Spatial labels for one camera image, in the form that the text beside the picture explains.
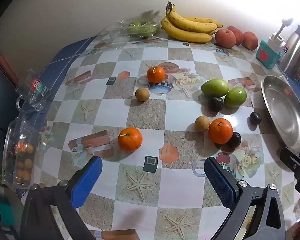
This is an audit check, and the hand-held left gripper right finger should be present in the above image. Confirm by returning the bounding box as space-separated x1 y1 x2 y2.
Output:
204 157 288 240

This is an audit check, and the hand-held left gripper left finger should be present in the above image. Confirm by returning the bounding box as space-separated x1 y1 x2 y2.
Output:
19 156 103 240

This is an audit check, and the orange with short stem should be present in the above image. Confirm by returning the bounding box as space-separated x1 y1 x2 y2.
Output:
208 118 234 144

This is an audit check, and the steel bowl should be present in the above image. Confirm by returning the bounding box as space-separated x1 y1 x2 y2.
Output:
261 75 300 153

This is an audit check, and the orange with stick stem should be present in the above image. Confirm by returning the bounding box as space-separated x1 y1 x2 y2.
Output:
147 65 166 84
117 127 143 152

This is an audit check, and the brown longan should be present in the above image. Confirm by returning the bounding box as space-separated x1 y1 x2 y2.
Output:
195 116 210 132
135 88 150 102

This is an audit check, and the round green mango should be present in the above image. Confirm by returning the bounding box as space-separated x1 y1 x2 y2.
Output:
224 87 247 108

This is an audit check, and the long green mango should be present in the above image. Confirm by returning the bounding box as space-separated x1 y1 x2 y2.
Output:
201 79 229 97

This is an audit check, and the dark plum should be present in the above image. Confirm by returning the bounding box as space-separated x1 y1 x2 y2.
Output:
249 112 262 125
208 97 224 112
226 132 242 148

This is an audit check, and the pile of small kumquats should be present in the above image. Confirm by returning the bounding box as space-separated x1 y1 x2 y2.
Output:
14 140 35 183

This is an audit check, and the clear plastic box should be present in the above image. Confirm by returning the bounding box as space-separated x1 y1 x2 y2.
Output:
1 119 47 190

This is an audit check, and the printed checkered tablecloth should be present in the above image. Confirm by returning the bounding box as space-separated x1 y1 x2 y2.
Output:
20 36 300 240

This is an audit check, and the steel thermos jug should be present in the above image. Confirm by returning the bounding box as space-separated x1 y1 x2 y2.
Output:
277 25 300 79

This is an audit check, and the glass mug with round logo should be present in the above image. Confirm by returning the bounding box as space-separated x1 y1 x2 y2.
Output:
15 69 52 113

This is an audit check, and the dark panel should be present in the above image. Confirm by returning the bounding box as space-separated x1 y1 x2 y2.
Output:
0 62 23 170

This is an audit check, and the red apple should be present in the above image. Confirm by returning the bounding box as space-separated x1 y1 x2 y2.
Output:
242 31 259 50
227 26 244 45
215 29 237 48

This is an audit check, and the blue striped cloth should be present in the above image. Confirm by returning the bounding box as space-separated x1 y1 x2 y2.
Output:
15 35 100 120

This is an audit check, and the clear plastic clamshell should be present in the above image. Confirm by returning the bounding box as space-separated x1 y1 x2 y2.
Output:
95 17 159 48

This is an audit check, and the yellow banana bunch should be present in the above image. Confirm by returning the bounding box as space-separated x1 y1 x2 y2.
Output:
161 2 223 43

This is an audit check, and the brown wooden post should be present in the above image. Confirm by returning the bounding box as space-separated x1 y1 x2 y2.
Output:
0 54 21 85

